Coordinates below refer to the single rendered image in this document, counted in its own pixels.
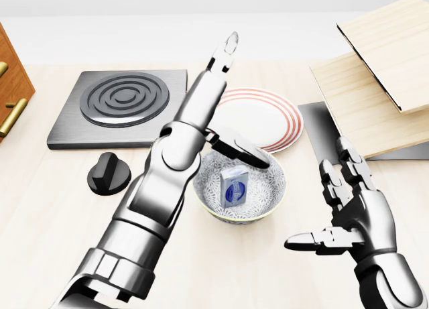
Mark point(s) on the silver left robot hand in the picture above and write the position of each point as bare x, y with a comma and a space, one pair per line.
177, 155

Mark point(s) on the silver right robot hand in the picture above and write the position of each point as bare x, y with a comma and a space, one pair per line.
372, 222

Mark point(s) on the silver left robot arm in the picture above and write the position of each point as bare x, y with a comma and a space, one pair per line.
134, 252

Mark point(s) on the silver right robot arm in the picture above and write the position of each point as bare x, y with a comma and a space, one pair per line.
402, 282

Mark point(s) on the grey-blue cream cheese box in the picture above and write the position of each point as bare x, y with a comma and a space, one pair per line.
234, 188

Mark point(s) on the patterned blue-white bowl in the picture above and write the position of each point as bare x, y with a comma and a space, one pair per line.
266, 195

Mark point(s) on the round black knob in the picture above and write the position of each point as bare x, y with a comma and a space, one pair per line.
107, 178

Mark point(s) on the white plate with red rings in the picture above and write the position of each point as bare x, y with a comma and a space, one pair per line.
261, 118

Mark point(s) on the flat dark stove plate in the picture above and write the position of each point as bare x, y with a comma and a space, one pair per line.
73, 128

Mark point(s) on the pale wooden slat tray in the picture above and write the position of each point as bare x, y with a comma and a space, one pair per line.
368, 104

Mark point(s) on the wooden cabinet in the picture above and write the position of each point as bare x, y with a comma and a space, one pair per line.
13, 88

